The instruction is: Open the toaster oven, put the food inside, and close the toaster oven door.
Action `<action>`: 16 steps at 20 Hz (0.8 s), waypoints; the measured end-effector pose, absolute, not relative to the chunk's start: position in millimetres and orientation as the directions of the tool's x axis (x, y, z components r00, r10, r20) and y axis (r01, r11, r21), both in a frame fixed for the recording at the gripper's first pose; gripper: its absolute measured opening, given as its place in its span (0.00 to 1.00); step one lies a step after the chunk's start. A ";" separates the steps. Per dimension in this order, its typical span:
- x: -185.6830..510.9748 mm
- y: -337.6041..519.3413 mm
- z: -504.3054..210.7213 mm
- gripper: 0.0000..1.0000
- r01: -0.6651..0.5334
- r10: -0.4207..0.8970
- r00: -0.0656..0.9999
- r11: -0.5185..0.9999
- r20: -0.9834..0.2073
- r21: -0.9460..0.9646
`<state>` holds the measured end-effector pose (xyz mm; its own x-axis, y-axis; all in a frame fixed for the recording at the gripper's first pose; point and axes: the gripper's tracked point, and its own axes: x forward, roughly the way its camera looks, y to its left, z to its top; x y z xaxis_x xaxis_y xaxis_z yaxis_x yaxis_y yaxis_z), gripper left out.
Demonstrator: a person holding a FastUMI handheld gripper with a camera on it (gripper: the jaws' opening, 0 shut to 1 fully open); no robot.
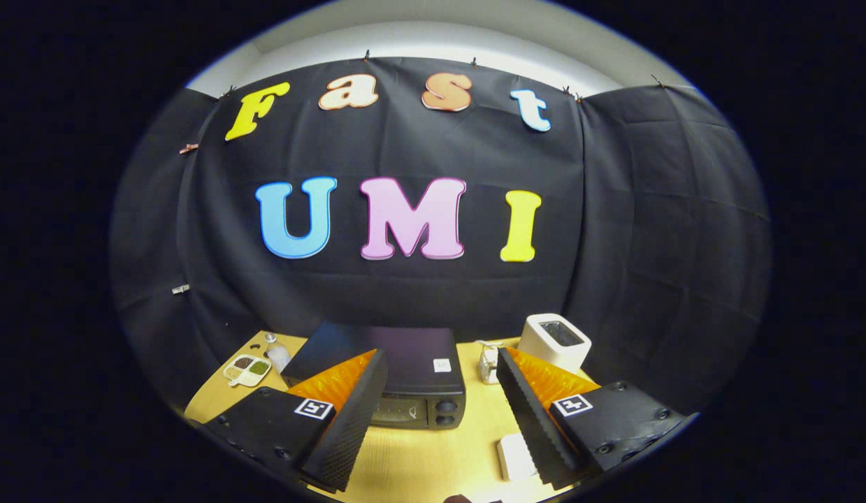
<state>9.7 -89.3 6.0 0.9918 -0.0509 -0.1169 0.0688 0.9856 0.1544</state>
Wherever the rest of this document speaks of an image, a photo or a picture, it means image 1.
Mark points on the white divided grain dish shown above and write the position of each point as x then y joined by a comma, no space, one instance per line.
238,379

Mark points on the clear plastic bottle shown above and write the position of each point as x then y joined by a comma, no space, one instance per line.
279,358

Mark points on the black backdrop cloth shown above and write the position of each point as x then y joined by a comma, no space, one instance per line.
649,244

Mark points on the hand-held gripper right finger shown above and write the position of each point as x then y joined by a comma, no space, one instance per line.
534,419

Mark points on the pink cloth clip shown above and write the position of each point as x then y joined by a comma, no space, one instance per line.
189,148

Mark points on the black toaster oven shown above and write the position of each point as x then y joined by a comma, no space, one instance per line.
405,356

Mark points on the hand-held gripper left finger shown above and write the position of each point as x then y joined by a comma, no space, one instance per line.
349,426

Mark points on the white toaster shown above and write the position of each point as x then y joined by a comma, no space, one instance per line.
537,349

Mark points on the small white plate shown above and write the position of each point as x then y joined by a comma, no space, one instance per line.
513,457

